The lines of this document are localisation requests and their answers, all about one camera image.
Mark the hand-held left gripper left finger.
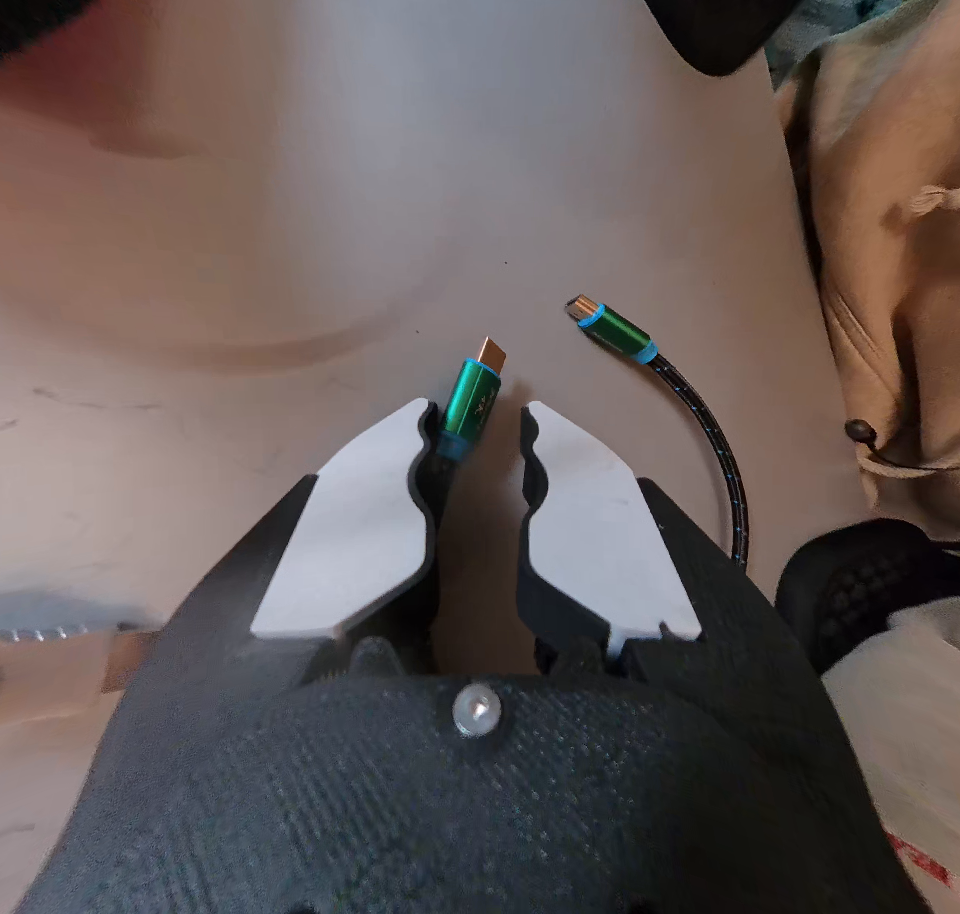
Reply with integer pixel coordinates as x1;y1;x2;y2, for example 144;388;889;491
248;398;441;653

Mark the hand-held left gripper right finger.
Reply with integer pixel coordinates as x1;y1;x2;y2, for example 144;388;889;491
516;400;705;658

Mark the green plug braided hdmi cable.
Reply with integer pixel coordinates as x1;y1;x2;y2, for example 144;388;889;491
564;293;753;569
437;335;510;473

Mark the person's beige hoodie torso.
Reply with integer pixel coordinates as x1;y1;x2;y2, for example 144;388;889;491
776;0;960;514

